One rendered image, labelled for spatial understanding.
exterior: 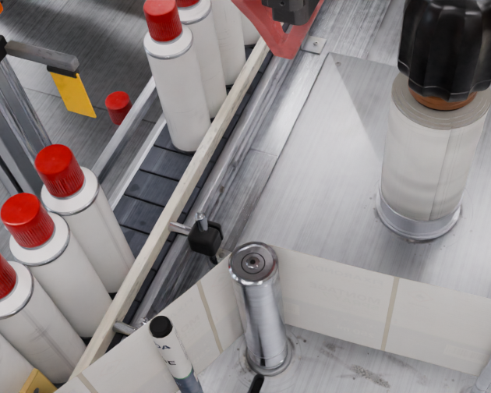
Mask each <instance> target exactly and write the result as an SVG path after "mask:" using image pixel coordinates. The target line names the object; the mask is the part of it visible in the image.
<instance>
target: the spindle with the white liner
mask: <svg viewBox="0 0 491 393"><path fill-rule="evenodd" d="M397 67H398V69H399V71H400V72H399V73H398V75H397V76H396V77H395V79H394V82H393V84H392V88H391V99H390V110H389V114H388V121H387V135H386V140H385V147H384V157H383V166H382V175H381V176H380V182H379V190H378V193H377V195H376V210H377V213H378V215H379V217H380V219H381V221H382V222H383V223H384V224H385V225H386V226H387V227H388V228H389V229H390V230H391V231H393V232H395V233H396V234H398V235H401V236H403V237H405V238H409V239H417V240H424V239H433V238H436V237H439V236H441V235H443V234H445V233H446V232H448V231H449V230H450V229H451V228H452V227H453V226H454V224H455V223H456V221H457V219H458V216H459V213H460V205H461V202H462V200H463V196H464V188H465V185H466V182H467V178H468V173H469V170H470V167H471V166H472V162H473V159H474V156H475V150H476V147H477V145H478V142H479V138H480V136H481V134H482V129H483V126H484V121H485V119H486V115H487V112H488V110H489V106H490V104H491V90H490V87H489V86H490V85H491V0H405V2H404V10H403V16H402V23H401V35H400V41H399V48H398V54H397Z"/></svg>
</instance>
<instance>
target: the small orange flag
mask: <svg viewBox="0 0 491 393"><path fill-rule="evenodd" d="M47 71H48V72H50V74H51V76H52V78H53V80H54V81H55V85H56V87H57V88H58V91H59V93H60V94H61V96H62V100H63V101H64V103H65V106H66V107H67V110H68V111H71V112H75V113H79V114H82V115H87V116H90V117H93V118H96V117H97V116H96V115H95V112H94V110H93V107H92V105H91V103H90V100H89V98H88V96H87V92H86V91H85V88H84V86H83V83H82V81H81V79H80V77H79V70H78V69H76V70H75V71H74V72H72V71H68V70H65V69H60V68H57V67H54V66H50V65H47Z"/></svg>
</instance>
